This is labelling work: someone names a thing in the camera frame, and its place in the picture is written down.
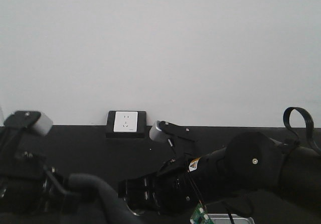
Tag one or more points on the green circuit board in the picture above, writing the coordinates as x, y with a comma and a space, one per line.
200, 216

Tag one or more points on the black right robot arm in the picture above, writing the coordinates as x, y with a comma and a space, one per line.
250, 162

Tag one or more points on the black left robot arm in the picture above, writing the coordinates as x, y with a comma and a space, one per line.
30, 187

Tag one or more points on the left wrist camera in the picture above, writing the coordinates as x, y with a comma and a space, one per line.
34, 122

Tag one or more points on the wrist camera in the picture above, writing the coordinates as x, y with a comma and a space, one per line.
165, 132
34, 122

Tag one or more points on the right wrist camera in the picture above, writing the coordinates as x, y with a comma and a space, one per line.
165, 132

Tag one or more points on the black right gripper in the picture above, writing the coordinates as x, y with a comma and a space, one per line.
168, 191

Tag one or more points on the black white power socket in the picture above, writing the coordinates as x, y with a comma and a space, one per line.
126, 124

